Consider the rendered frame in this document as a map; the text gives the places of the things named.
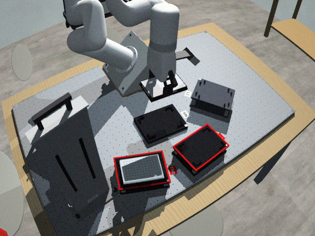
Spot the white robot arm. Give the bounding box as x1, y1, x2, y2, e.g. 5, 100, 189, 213
64, 0, 200, 74

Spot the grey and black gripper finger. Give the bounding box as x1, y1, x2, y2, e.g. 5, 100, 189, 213
162, 70, 178, 97
149, 70, 155, 78

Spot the dark grey rectangular nest with corner posts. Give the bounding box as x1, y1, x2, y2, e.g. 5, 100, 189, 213
190, 78, 235, 118

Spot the white microplate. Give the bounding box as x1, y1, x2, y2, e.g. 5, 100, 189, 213
119, 154, 164, 184

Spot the black rectangular nest with red border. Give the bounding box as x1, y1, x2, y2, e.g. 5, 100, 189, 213
172, 124, 229, 176
114, 150, 171, 195

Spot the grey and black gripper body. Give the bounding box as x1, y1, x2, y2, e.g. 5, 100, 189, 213
147, 44, 176, 82

